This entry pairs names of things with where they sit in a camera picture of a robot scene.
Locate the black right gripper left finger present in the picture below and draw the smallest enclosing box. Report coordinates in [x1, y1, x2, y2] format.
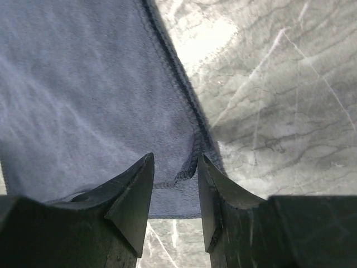
[1, 153, 155, 267]

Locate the blue grey cloth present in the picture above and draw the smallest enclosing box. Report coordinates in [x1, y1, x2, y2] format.
[1, 1, 221, 219]

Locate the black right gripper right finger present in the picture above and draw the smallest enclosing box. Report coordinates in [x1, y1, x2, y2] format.
[197, 155, 356, 267]

